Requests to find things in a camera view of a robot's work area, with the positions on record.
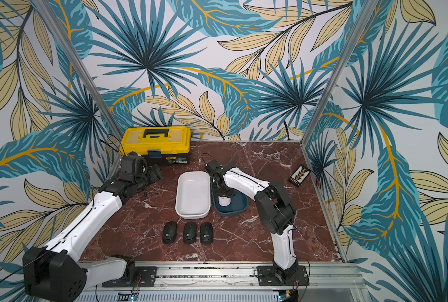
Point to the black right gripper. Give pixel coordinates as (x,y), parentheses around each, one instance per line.
(223,189)

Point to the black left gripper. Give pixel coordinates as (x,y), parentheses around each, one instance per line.
(155,173)

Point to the white mouse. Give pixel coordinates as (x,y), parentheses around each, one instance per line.
(224,201)

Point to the black mouse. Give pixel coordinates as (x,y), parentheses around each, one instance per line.
(206,233)
(169,233)
(190,232)

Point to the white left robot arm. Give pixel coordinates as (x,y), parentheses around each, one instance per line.
(53,272)

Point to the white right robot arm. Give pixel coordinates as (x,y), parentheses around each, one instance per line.
(275,208)

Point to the white storage tray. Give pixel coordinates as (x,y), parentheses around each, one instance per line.
(193,200)

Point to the teal storage tray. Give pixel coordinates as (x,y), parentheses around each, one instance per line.
(239,201)

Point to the small black patterned box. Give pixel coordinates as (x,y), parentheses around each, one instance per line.
(299,175)

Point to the yellow black toolbox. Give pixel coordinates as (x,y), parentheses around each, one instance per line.
(163,146)

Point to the left aluminium corner post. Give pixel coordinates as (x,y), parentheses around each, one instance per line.
(50,18)

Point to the aluminium corner post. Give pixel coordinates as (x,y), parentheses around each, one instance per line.
(348,48)
(50,18)

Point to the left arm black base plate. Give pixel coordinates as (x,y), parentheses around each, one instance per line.
(142,277)

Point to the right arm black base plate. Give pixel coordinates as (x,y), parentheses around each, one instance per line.
(270,276)

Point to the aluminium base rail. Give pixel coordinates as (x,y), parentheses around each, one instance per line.
(237,281)

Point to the right aluminium corner post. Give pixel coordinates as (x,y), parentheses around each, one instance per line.
(348,48)

